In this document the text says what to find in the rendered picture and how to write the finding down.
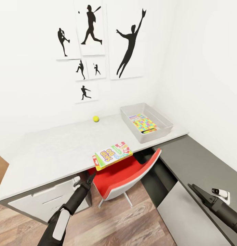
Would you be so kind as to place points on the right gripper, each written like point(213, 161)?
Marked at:
point(216, 206)

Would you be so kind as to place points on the tennis ball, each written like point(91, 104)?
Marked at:
point(95, 118)

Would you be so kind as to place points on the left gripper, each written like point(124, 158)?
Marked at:
point(82, 191)

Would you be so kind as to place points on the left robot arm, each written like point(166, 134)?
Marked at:
point(56, 230)

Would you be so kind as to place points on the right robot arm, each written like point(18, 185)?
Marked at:
point(218, 205)

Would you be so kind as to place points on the board game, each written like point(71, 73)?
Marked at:
point(111, 155)
point(137, 117)

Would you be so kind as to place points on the jigsaw puzzle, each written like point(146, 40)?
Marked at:
point(145, 124)
point(150, 130)

